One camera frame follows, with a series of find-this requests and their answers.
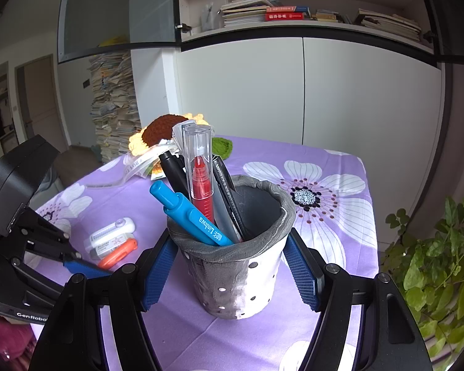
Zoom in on black patterned pen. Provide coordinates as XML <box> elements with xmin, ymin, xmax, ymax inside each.
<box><xmin>212</xmin><ymin>156</ymin><xmax>245</xmax><ymax>240</ymax></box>

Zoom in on thick red book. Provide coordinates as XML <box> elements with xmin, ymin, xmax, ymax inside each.
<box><xmin>265</xmin><ymin>12</ymin><xmax>307</xmax><ymax>21</ymax></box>

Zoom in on blue pen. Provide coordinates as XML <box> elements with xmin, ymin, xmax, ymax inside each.
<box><xmin>149</xmin><ymin>181</ymin><xmax>234</xmax><ymax>247</ymax></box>

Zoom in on purple floral tablecloth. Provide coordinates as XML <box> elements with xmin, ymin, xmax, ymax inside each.
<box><xmin>33</xmin><ymin>134</ymin><xmax>380</xmax><ymax>371</ymax></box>

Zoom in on white cabinet door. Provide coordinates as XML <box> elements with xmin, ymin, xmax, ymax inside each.
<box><xmin>302</xmin><ymin>38</ymin><xmax>444</xmax><ymax>160</ymax></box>
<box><xmin>175</xmin><ymin>38</ymin><xmax>305</xmax><ymax>146</ymax></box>

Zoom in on red pen with clear cap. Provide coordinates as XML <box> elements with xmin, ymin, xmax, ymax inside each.
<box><xmin>182</xmin><ymin>123</ymin><xmax>217</xmax><ymax>223</ymax></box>

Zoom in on white bookshelf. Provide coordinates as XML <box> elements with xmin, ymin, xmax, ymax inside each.
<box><xmin>178</xmin><ymin>0</ymin><xmax>438</xmax><ymax>57</ymax></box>

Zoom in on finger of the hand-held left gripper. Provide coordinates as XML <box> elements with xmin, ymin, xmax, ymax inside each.
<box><xmin>8</xmin><ymin>257</ymin><xmax>68</xmax><ymax>299</ymax></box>
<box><xmin>11</xmin><ymin>207</ymin><xmax>114</xmax><ymax>279</ymax></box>

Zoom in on green crochet leaf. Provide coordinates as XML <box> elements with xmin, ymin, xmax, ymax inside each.
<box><xmin>212</xmin><ymin>137</ymin><xmax>235</xmax><ymax>160</ymax></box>

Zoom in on grey clay pen holder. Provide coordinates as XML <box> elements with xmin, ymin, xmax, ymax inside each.
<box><xmin>165</xmin><ymin>175</ymin><xmax>296</xmax><ymax>321</ymax></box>

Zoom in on brown room door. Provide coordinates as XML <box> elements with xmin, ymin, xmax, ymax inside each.
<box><xmin>15</xmin><ymin>55</ymin><xmax>69</xmax><ymax>152</ymax></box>

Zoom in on crochet sunflower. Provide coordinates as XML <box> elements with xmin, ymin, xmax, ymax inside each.
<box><xmin>128</xmin><ymin>113</ymin><xmax>211</xmax><ymax>156</ymax></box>

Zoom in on green potted plant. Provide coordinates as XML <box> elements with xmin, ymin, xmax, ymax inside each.
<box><xmin>379</xmin><ymin>191</ymin><xmax>464</xmax><ymax>371</ymax></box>

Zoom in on pink cloth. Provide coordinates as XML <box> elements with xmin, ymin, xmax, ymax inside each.
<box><xmin>0</xmin><ymin>311</ymin><xmax>37</xmax><ymax>371</ymax></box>

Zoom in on stack of pale books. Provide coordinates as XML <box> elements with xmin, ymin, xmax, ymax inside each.
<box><xmin>219</xmin><ymin>0</ymin><xmax>280</xmax><ymax>28</ymax></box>

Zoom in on small pile of books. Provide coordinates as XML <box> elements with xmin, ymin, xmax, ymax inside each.
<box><xmin>311</xmin><ymin>9</ymin><xmax>351</xmax><ymax>24</ymax></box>

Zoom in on clear plastic container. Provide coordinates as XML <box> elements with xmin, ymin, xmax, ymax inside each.
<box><xmin>200</xmin><ymin>3</ymin><xmax>222</xmax><ymax>32</ymax></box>

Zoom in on stack of worn magazines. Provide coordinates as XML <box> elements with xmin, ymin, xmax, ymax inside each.
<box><xmin>354</xmin><ymin>8</ymin><xmax>423</xmax><ymax>44</ymax></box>

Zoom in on pale green pen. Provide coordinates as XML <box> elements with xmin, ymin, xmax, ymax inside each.
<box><xmin>213</xmin><ymin>191</ymin><xmax>234</xmax><ymax>238</ymax></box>

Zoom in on plain black pen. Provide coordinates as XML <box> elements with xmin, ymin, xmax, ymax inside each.
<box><xmin>158</xmin><ymin>150</ymin><xmax>190</xmax><ymax>202</ymax></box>

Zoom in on grey sofa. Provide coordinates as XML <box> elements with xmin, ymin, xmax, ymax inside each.
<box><xmin>31</xmin><ymin>164</ymin><xmax>66</xmax><ymax>206</ymax></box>

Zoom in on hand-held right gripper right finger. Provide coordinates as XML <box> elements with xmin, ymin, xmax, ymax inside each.
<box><xmin>283</xmin><ymin>228</ymin><xmax>434</xmax><ymax>371</ymax></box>

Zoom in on tall pile of books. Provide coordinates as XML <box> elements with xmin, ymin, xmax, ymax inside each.
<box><xmin>89</xmin><ymin>51</ymin><xmax>142</xmax><ymax>164</ymax></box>

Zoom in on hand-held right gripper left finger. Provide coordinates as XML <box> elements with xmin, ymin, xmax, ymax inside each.
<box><xmin>30</xmin><ymin>228</ymin><xmax>179</xmax><ymax>371</ymax></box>

